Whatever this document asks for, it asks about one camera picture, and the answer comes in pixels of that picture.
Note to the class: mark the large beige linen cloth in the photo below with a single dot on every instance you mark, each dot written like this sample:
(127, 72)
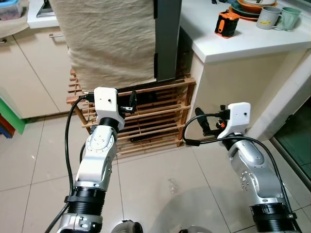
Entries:
(107, 43)

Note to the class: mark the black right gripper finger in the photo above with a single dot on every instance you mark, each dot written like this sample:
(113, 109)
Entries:
(203, 121)

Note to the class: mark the wooden slatted rack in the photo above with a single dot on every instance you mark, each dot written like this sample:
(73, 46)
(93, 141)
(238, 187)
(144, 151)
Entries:
(155, 121)

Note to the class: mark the orange black tape measure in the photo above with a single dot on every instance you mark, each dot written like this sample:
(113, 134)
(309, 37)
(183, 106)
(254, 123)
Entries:
(227, 24)

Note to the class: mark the grey robot right leg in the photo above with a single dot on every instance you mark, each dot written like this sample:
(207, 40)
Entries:
(192, 229)

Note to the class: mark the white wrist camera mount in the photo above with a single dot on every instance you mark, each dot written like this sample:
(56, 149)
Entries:
(104, 99)
(239, 116)

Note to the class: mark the beige counter base unit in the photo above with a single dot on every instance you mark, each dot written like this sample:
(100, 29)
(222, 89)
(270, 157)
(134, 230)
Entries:
(233, 82)

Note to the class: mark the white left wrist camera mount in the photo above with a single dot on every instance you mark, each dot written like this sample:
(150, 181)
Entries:
(104, 99)

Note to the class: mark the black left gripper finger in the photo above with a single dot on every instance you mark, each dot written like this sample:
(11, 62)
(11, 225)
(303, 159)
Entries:
(134, 99)

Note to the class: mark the beige kitchen cabinet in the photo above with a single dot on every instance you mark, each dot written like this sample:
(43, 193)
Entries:
(34, 73)

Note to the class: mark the grey robot left leg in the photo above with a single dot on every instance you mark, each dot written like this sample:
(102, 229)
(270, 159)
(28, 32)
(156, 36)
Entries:
(127, 227)

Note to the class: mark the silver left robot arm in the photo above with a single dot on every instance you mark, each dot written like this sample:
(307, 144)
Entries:
(97, 160)

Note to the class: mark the grey robot leg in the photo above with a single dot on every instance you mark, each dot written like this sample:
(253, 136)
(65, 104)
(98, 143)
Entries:
(192, 229)
(127, 227)

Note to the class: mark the orange plate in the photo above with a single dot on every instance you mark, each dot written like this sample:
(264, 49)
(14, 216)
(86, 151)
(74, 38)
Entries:
(244, 8)

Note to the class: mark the grey mug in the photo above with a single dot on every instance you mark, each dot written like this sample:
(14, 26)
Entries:
(267, 19)

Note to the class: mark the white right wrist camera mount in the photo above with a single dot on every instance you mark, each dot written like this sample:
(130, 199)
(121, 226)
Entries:
(239, 116)

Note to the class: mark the green plastic board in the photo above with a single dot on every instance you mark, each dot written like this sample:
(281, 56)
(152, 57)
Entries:
(14, 124)

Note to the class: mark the green mug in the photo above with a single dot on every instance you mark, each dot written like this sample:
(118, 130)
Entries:
(291, 20)

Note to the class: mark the grey mini fridge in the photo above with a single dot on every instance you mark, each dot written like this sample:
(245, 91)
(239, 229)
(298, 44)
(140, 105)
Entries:
(168, 39)

